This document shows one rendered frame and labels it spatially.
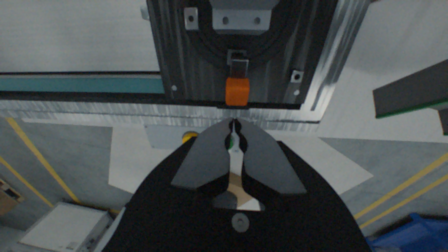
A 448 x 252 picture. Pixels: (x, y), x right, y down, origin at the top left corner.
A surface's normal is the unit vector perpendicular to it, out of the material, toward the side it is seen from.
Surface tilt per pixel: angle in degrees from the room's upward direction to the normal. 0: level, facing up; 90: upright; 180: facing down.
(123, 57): 0
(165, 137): 0
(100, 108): 0
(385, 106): 90
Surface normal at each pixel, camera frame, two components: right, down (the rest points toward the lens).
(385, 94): -0.98, -0.19
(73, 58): -0.06, 0.51
